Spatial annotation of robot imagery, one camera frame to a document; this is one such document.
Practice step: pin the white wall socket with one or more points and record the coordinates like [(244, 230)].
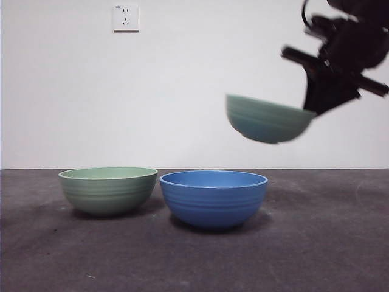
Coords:
[(126, 18)]

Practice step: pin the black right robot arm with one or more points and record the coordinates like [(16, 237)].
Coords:
[(358, 27)]

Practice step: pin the pale green ribbed bowl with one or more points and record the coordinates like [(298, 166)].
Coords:
[(106, 194), (267, 124)]

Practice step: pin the blue ribbed bowl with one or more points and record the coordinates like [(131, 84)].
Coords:
[(212, 203)]

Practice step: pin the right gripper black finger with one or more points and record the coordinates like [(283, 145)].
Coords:
[(314, 94), (338, 94)]

